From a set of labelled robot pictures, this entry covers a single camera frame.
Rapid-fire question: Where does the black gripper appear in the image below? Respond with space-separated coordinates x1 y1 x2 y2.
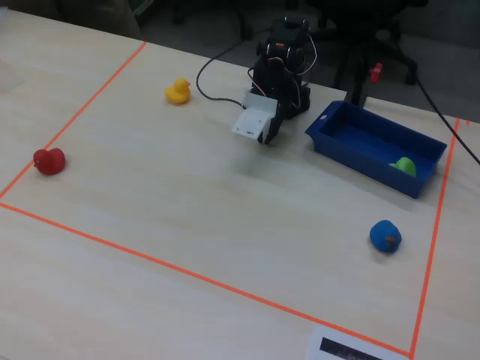
247 55 298 146

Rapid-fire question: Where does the blue rubber duck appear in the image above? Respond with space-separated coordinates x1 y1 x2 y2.
369 219 403 254

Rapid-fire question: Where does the red rubber duck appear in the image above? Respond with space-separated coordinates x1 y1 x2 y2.
32 147 68 176

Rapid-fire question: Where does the black camera cable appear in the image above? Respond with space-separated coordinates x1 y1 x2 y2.
195 38 247 107

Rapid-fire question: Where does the blue plastic box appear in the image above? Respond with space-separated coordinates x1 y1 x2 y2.
304 100 449 200

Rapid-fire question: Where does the orange tape strip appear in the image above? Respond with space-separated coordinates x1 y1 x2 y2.
409 118 461 358
0 202 412 357
0 41 148 200

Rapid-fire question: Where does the white paper with black bar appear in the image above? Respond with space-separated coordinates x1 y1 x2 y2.
305 324 410 360

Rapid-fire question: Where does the black power cable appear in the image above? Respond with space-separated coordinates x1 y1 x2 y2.
414 73 480 167

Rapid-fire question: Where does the white camera box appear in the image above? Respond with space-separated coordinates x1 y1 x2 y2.
231 92 279 144

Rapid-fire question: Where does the yellow rubber duck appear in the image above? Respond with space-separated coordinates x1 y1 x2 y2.
163 77 192 106

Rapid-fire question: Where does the green rubber duck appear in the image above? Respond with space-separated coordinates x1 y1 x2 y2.
388 156 417 178

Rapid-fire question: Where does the black office chair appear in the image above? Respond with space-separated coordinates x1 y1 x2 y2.
292 0 419 107

